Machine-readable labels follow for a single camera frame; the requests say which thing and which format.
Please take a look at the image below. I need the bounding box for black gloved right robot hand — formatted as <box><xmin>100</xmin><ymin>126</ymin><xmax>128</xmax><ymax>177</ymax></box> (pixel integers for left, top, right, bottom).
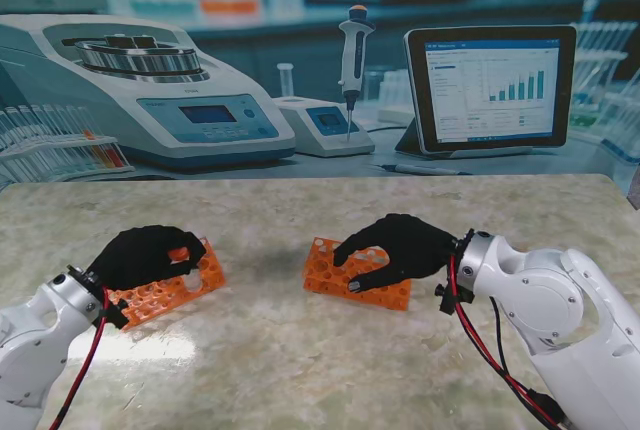
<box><xmin>332</xmin><ymin>213</ymin><xmax>460</xmax><ymax>293</ymax></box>

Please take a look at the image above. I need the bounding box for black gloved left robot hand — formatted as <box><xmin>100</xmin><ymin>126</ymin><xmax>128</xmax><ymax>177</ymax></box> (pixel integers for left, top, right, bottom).
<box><xmin>85</xmin><ymin>225</ymin><xmax>208</xmax><ymax>291</ymax></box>

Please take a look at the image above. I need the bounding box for orange test tube rack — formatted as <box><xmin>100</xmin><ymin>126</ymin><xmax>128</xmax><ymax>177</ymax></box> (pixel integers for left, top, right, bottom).
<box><xmin>302</xmin><ymin>236</ymin><xmax>413</xmax><ymax>312</ymax></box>
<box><xmin>107</xmin><ymin>236</ymin><xmax>227</xmax><ymax>333</ymax></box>

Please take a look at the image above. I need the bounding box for printed laboratory backdrop poster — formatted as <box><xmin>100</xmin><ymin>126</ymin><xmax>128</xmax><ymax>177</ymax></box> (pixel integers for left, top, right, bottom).
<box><xmin>0</xmin><ymin>0</ymin><xmax>640</xmax><ymax>185</ymax></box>

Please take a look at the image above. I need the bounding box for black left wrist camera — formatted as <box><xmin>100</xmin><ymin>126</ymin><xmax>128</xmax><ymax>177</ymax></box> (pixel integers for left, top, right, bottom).
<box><xmin>99</xmin><ymin>297</ymin><xmax>130</xmax><ymax>330</ymax></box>

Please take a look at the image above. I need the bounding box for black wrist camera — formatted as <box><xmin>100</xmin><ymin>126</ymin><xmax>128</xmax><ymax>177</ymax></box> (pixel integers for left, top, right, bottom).
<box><xmin>434</xmin><ymin>280</ymin><xmax>467</xmax><ymax>316</ymax></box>
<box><xmin>99</xmin><ymin>297</ymin><xmax>130</xmax><ymax>330</ymax></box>

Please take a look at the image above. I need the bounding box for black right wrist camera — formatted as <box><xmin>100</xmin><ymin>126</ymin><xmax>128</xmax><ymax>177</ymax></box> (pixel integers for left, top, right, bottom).
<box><xmin>434</xmin><ymin>280</ymin><xmax>467</xmax><ymax>316</ymax></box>

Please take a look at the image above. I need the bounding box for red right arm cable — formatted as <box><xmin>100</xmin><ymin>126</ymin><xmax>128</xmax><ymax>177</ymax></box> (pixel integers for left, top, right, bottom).
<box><xmin>447</xmin><ymin>254</ymin><xmax>564</xmax><ymax>429</ymax></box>

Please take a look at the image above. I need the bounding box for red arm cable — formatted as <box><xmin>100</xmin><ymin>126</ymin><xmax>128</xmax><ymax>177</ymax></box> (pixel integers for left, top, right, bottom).
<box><xmin>48</xmin><ymin>287</ymin><xmax>111</xmax><ymax>430</ymax></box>
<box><xmin>447</xmin><ymin>254</ymin><xmax>564</xmax><ymax>429</ymax></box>

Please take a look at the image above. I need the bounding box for red left arm cable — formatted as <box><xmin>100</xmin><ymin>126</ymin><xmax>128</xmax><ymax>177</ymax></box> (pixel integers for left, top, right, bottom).
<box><xmin>48</xmin><ymin>287</ymin><xmax>111</xmax><ymax>430</ymax></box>

